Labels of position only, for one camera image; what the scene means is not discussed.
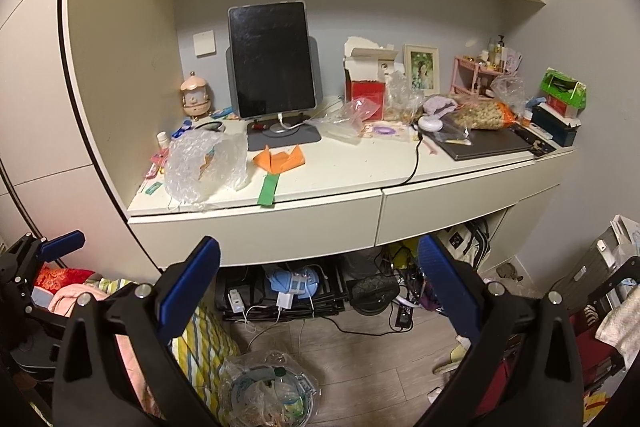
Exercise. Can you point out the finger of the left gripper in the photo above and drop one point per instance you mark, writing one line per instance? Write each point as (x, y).
(54, 249)

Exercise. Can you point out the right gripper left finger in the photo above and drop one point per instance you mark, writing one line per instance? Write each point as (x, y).
(91, 383)

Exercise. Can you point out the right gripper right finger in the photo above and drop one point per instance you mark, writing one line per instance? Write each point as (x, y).
(523, 366)

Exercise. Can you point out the bubble wrap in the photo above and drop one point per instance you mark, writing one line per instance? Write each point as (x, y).
(200, 163)

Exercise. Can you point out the clear plastic bag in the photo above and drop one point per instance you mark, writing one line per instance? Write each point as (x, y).
(346, 124)

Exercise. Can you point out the plastic bag with food scraps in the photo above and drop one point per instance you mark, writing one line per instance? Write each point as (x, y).
(258, 405)

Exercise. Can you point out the clear plastic bottle green cap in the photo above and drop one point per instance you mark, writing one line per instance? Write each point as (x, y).
(287, 392)

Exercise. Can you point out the trash bin with liner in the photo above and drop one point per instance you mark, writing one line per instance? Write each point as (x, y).
(237, 373)

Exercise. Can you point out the striped yellow blue bedding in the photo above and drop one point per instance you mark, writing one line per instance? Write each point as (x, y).
(200, 351)

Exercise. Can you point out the pink sticker packet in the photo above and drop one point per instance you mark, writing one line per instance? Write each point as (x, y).
(158, 162)

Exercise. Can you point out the small white pill bottle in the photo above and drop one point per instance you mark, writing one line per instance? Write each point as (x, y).
(163, 140)

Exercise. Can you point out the blue white small tube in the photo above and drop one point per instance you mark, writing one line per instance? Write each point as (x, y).
(186, 125)

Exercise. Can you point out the pink carousel night light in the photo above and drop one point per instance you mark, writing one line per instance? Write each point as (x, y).
(195, 97)

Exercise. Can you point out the black magnifying glass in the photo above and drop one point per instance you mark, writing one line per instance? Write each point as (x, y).
(213, 126)

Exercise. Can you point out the white charger plug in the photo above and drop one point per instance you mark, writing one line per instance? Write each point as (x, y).
(284, 300)

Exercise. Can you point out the blue power strip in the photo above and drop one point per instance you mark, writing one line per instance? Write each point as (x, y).
(302, 284)

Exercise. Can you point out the orange green paper tulip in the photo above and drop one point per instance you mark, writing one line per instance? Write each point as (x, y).
(274, 165)

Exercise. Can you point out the black laptop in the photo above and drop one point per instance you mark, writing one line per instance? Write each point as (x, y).
(485, 143)

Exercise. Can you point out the grey tablet stand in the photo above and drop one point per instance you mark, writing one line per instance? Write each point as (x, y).
(283, 129)

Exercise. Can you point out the snack bag orange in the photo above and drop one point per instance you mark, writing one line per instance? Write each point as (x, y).
(483, 115)

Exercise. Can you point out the black tablet screen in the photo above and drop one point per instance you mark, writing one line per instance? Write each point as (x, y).
(271, 68)

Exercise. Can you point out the white round device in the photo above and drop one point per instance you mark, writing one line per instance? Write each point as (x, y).
(430, 123)

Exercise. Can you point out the green tissue box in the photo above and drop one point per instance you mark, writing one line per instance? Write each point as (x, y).
(564, 88)

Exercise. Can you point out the pink desk rack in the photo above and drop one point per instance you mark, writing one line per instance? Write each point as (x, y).
(473, 78)

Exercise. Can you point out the framed photo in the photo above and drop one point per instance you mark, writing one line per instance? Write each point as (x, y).
(422, 68)

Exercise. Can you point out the red white open box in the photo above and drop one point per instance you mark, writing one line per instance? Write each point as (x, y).
(368, 66)

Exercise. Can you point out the white wall switch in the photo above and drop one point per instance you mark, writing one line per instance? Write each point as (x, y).
(204, 43)

